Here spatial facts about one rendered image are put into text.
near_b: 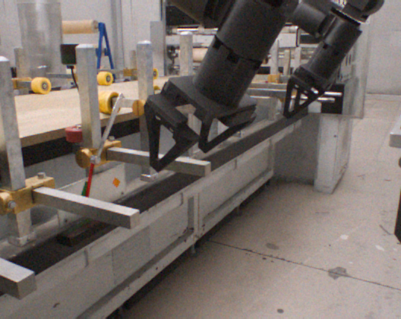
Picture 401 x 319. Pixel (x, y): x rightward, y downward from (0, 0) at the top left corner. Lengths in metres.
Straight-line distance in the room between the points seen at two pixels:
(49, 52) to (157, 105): 4.58
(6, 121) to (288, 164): 2.80
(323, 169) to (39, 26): 3.43
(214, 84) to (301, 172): 3.04
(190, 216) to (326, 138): 1.46
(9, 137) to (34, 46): 4.10
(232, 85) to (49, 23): 4.62
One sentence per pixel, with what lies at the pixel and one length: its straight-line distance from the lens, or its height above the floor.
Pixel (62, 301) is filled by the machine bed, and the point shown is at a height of 0.27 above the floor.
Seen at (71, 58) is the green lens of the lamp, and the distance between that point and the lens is 1.07.
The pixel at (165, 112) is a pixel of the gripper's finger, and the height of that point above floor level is 1.07.
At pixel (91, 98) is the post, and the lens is 1.06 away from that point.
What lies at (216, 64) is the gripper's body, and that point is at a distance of 0.40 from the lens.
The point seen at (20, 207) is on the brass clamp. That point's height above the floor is 0.79.
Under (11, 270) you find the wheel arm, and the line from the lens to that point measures 0.65.
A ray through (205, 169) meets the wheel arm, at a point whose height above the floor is 0.85.
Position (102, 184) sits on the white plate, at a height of 0.77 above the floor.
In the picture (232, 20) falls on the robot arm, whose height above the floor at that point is 1.16.
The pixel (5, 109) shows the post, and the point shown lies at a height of 1.01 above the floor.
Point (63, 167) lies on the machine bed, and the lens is 1.31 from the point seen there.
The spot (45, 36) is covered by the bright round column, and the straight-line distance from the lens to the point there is 4.96.
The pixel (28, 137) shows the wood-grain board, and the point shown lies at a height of 0.90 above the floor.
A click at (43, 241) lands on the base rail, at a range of 0.99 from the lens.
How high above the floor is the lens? 1.13
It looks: 17 degrees down
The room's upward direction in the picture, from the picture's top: straight up
